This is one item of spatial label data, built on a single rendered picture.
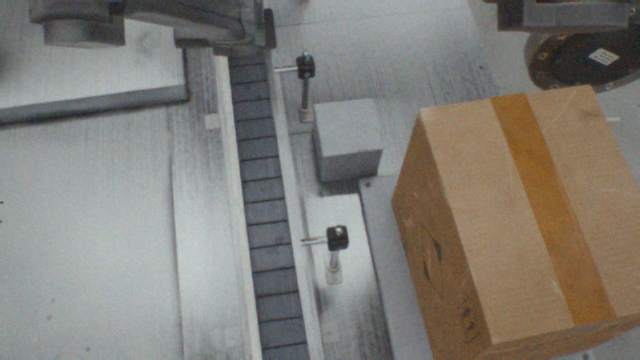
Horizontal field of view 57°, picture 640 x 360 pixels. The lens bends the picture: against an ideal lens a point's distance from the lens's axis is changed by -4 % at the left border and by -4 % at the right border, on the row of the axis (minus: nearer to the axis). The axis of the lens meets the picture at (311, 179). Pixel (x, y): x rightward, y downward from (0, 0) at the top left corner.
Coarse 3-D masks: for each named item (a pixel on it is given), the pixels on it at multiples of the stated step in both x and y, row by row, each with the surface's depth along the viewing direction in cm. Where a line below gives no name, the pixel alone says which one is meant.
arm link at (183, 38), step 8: (176, 32) 83; (184, 32) 83; (192, 32) 83; (176, 40) 85; (184, 40) 85; (192, 40) 86; (200, 40) 86; (208, 40) 84; (176, 48) 87; (232, 48) 80; (240, 48) 80; (248, 48) 80; (232, 56) 81; (240, 56) 80; (248, 56) 83
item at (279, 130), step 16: (272, 64) 99; (272, 80) 97; (272, 96) 96; (272, 112) 96; (288, 176) 90; (288, 192) 88; (288, 208) 87; (304, 272) 83; (304, 288) 82; (304, 304) 81; (304, 320) 80
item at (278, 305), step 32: (256, 64) 109; (256, 96) 106; (256, 128) 103; (256, 160) 100; (256, 192) 97; (256, 224) 95; (288, 224) 95; (256, 256) 93; (288, 256) 93; (256, 288) 90; (288, 288) 90; (288, 320) 88; (288, 352) 86
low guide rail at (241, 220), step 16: (224, 64) 104; (224, 80) 103; (224, 96) 101; (240, 192) 93; (240, 208) 92; (240, 224) 91; (240, 240) 90; (256, 320) 85; (256, 336) 84; (256, 352) 83
